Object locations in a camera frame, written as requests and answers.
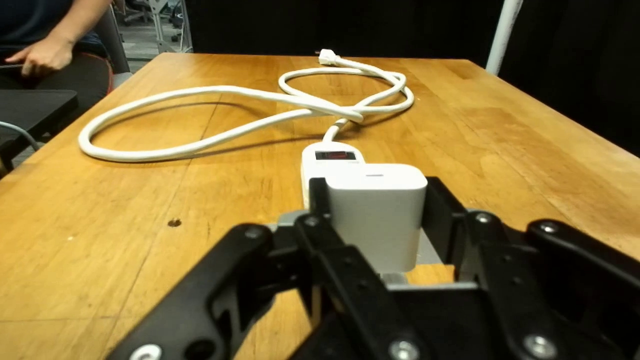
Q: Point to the black curtain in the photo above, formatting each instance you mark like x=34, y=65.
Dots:
x=579, y=57

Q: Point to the white vertical pole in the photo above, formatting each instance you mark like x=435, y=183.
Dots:
x=509, y=14

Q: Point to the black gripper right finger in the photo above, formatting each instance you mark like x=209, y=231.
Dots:
x=555, y=291

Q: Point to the person's bare hand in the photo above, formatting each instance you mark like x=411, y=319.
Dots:
x=44, y=57

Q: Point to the white charger head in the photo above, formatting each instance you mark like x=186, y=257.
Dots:
x=378, y=208

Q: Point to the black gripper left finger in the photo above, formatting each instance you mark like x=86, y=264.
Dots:
x=213, y=308

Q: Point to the person's forearm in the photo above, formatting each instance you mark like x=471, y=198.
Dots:
x=80, y=18

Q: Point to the white power strip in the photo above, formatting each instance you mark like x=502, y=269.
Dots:
x=341, y=164

